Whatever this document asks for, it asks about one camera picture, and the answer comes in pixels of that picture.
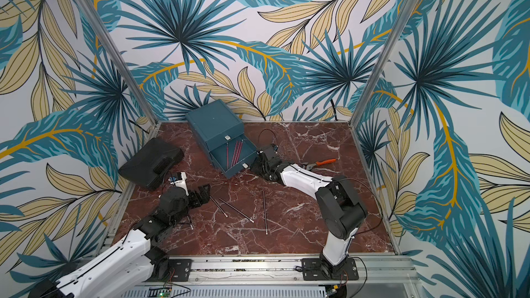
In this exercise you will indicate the teal drawer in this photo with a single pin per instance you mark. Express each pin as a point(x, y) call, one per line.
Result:
point(242, 154)

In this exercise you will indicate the green circuit board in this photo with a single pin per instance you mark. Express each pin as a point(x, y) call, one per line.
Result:
point(159, 293)

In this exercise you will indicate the aluminium front rail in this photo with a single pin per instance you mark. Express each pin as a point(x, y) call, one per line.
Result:
point(385, 274)

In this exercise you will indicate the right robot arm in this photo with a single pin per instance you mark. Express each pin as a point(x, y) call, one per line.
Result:
point(340, 206)

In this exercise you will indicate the orange handled pliers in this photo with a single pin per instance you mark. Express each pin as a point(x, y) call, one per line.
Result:
point(311, 166)

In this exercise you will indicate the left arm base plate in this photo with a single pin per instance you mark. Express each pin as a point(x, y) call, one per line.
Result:
point(179, 270)

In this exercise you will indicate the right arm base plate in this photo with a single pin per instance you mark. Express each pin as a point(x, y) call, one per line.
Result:
point(318, 269)

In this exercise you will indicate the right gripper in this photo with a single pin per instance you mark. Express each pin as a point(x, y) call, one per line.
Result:
point(262, 161)

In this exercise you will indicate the black cloth cover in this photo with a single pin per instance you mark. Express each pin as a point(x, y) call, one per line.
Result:
point(147, 168)

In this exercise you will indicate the teal three-drawer cabinet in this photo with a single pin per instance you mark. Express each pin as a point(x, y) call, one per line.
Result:
point(213, 125)

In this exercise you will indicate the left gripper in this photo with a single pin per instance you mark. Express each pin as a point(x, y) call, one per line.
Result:
point(205, 196)

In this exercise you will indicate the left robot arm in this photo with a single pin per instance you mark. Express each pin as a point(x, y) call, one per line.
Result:
point(136, 257)

